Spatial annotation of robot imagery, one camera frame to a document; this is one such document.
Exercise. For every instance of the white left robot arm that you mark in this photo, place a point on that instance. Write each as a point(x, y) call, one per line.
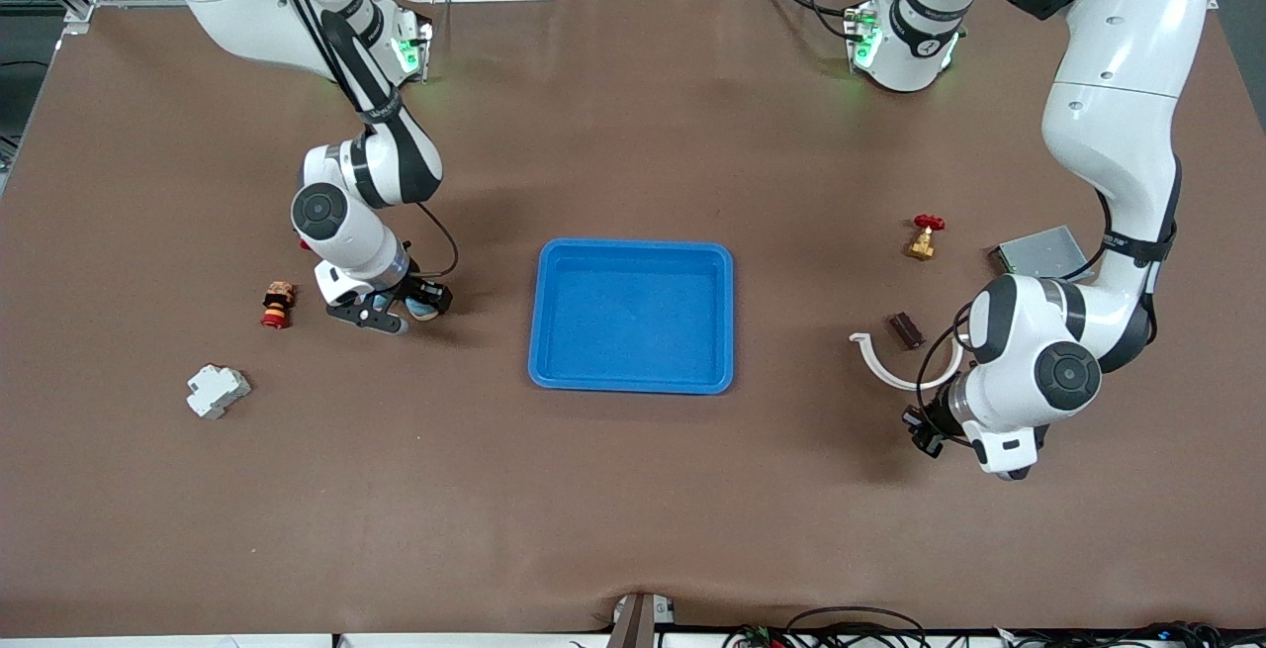
point(1118, 114)

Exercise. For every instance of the brown table mat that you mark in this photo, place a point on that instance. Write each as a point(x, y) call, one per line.
point(633, 490)

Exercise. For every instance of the dark brown cylindrical capacitor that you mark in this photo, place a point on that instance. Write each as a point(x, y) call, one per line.
point(922, 429)

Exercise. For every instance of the grey metal box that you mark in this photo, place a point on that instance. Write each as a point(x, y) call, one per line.
point(1039, 252)

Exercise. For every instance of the dark brown rectangular block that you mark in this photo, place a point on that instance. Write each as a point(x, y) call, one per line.
point(905, 330)

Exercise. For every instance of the blue plastic tray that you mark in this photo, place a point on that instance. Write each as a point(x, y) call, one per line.
point(633, 317)

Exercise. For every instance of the grey metal clamp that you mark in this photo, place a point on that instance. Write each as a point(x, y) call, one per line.
point(638, 623)

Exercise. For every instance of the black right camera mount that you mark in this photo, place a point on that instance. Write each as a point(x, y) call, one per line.
point(361, 317)

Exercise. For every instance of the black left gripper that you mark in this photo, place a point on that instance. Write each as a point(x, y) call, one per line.
point(933, 423)

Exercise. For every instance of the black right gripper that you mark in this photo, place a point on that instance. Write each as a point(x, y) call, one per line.
point(427, 293)

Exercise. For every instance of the white curved plastic bracket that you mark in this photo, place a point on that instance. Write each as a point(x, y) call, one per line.
point(880, 366)

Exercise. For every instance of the white circuit breaker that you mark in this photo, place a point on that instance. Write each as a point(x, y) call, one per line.
point(216, 391)

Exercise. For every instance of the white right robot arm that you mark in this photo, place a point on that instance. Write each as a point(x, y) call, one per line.
point(247, 5)

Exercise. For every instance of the red yellow emergency stop button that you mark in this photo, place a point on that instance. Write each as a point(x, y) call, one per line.
point(278, 304)

